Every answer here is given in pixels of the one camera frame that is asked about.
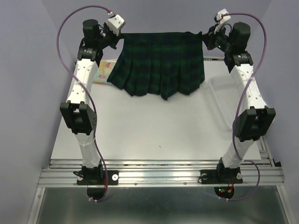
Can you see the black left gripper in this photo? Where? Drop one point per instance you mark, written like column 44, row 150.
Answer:
column 114, row 37

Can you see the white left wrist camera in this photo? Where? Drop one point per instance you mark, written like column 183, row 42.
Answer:
column 115, row 23

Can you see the dark green plaid skirt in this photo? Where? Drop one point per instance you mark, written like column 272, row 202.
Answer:
column 159, row 63

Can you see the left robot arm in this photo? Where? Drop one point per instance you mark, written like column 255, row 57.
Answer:
column 79, row 111

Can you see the white plastic basket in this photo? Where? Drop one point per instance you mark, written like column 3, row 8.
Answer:
column 226, row 96

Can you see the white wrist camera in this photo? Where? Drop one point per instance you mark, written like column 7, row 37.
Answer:
column 221, row 18
column 115, row 23

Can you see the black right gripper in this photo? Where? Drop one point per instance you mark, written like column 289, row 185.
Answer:
column 210, row 36

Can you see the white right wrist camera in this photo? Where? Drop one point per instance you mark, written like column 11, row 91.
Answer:
column 221, row 18

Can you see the pastel floral skirt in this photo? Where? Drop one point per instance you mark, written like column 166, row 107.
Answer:
column 103, row 72

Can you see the aluminium mounting rail frame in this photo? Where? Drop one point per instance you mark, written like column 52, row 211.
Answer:
column 159, row 148

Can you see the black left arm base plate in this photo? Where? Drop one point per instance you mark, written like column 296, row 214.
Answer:
column 97, row 185

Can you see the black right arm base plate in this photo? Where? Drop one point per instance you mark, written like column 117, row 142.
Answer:
column 224, row 181

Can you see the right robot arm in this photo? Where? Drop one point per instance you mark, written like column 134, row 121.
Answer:
column 253, row 116

